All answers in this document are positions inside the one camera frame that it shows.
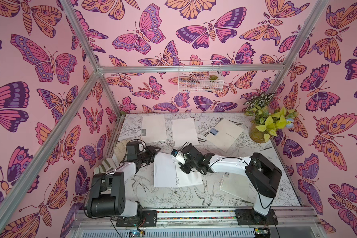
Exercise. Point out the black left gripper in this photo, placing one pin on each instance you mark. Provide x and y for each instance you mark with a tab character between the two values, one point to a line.
151	152

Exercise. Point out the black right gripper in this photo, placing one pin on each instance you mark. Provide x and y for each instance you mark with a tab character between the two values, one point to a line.
187	160

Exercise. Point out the white spiral notebook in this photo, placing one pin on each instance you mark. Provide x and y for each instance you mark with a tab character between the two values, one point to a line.
153	129

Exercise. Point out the torn white lined page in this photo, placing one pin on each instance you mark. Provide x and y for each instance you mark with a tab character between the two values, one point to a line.
184	130

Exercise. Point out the CAMP B5 spiral notebook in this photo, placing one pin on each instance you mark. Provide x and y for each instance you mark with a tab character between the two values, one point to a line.
224	134

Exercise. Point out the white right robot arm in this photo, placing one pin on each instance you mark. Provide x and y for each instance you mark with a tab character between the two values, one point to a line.
261	172

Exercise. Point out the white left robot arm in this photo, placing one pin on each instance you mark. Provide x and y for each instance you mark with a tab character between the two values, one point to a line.
107	194

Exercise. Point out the amber glass plant vase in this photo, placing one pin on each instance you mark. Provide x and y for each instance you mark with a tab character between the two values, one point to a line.
257	135

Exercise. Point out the small succulent in basket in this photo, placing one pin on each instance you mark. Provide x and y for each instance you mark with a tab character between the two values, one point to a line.
213	77

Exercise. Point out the green leafy plant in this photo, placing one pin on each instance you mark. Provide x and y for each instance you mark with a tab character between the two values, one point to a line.
268	120

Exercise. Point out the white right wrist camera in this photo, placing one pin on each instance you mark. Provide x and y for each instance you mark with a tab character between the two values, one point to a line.
177	157

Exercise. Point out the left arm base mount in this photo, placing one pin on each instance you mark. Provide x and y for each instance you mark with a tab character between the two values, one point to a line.
147	218

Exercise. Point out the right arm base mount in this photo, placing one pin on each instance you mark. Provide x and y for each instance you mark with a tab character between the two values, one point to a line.
251	217

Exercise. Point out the white wire wall basket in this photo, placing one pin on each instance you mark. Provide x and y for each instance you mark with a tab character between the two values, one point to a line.
193	77

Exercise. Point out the aluminium front rail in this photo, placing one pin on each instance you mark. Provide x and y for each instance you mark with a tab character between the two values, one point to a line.
283	222

